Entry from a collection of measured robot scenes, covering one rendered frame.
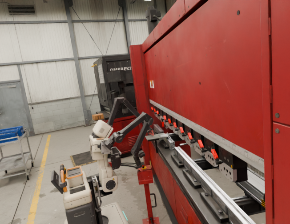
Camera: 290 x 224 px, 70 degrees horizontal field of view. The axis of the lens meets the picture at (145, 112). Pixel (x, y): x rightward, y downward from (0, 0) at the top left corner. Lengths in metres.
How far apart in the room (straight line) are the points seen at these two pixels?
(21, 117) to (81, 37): 3.97
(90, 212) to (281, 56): 2.02
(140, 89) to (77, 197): 2.02
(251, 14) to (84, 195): 1.87
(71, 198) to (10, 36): 8.07
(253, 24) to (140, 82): 2.71
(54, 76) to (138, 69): 6.15
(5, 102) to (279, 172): 9.23
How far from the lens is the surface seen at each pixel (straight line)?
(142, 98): 3.50
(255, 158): 1.03
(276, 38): 0.53
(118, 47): 9.71
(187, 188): 1.79
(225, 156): 1.26
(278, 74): 0.53
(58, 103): 9.28
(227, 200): 1.51
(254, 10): 0.95
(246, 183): 1.70
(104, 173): 2.26
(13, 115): 9.43
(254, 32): 0.94
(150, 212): 2.62
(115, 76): 3.61
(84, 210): 2.21
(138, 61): 3.49
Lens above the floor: 1.79
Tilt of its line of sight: 10 degrees down
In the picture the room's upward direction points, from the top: 7 degrees counter-clockwise
